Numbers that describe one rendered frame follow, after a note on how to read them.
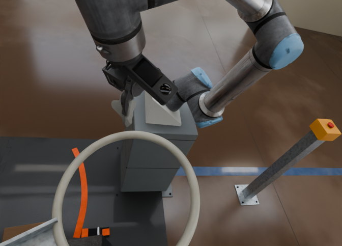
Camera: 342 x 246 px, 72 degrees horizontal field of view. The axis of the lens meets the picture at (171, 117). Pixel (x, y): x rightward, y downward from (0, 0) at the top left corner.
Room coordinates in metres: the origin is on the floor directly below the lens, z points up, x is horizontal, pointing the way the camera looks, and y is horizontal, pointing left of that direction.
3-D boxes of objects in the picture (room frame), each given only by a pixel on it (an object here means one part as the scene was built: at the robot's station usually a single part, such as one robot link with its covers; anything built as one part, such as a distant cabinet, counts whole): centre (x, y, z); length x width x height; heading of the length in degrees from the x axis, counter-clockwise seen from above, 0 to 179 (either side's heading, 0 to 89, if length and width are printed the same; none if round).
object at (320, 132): (1.25, -0.95, 0.54); 0.20 x 0.20 x 1.09; 24
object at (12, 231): (0.30, 0.57, 0.07); 0.30 x 0.12 x 0.12; 120
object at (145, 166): (1.08, 0.06, 0.43); 0.50 x 0.50 x 0.85; 24
